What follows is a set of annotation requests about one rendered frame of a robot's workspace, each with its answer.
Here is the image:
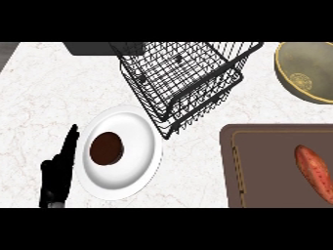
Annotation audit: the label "olive bowl with yellow rim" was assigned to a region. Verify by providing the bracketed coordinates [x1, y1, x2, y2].
[273, 41, 333, 105]

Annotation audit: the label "white round plate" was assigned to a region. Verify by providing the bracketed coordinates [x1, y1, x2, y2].
[76, 104, 165, 201]

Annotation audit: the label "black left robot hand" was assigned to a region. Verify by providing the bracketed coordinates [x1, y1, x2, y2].
[37, 123, 81, 209]

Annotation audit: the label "black wire tiered basket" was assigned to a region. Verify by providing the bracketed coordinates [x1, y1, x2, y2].
[106, 41, 266, 141]

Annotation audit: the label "brown rectangular tray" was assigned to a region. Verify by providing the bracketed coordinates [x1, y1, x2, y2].
[218, 123, 333, 209]

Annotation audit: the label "orange sweet potato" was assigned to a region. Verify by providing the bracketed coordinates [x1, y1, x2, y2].
[294, 145, 333, 206]

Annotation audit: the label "dark brown round cake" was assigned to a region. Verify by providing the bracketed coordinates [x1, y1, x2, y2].
[89, 131, 126, 166]

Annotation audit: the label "dark grey box appliance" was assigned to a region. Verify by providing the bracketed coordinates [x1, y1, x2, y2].
[62, 41, 148, 57]

